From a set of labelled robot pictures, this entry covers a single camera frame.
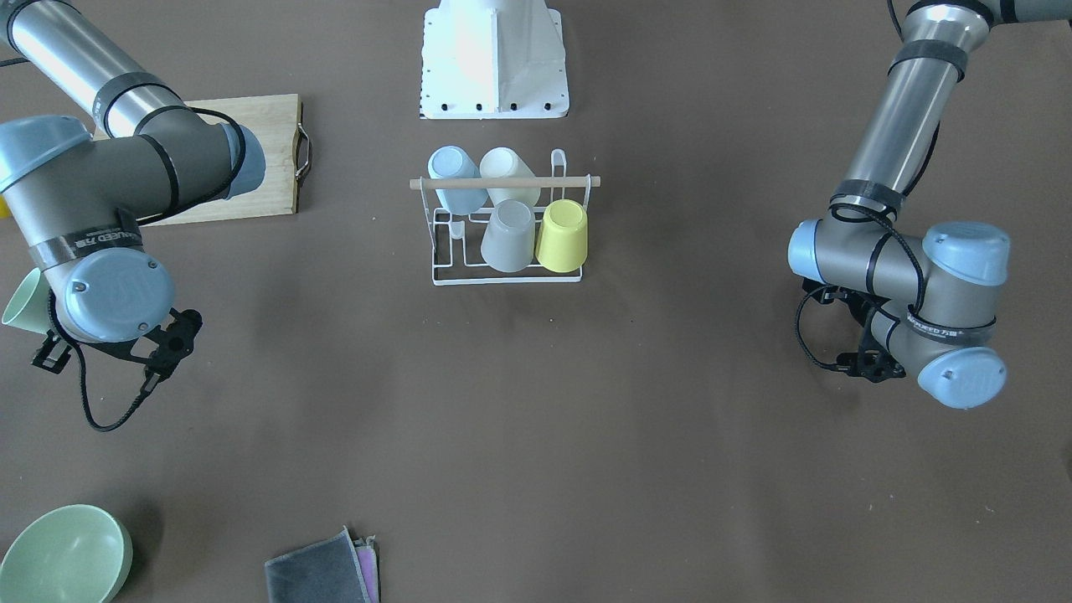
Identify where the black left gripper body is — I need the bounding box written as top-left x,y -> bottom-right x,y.
801,278 -> 907,383

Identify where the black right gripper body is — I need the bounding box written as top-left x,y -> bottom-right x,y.
32,309 -> 203,382

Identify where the green plastic cup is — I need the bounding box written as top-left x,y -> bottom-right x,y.
3,268 -> 51,335

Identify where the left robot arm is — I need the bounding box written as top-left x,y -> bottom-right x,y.
785,1 -> 1069,410

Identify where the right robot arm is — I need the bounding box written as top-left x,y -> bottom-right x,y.
3,1 -> 265,389

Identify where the yellow plastic cup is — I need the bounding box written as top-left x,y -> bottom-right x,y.
535,198 -> 589,273

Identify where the light blue plastic cup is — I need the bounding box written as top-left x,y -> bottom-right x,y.
427,146 -> 490,216

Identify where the grey plastic cup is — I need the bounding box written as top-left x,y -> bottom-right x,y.
480,201 -> 536,273

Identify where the cream plastic cup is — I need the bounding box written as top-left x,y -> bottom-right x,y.
479,147 -> 541,209

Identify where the green bowl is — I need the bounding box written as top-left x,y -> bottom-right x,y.
1,504 -> 133,602

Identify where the wooden cutting board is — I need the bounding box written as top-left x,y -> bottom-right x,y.
92,93 -> 312,227

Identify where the grey folded cloth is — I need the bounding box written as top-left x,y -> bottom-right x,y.
265,528 -> 379,602

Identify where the white wire cup rack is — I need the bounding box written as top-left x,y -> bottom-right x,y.
410,146 -> 601,286

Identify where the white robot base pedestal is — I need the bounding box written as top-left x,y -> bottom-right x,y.
419,1 -> 570,120

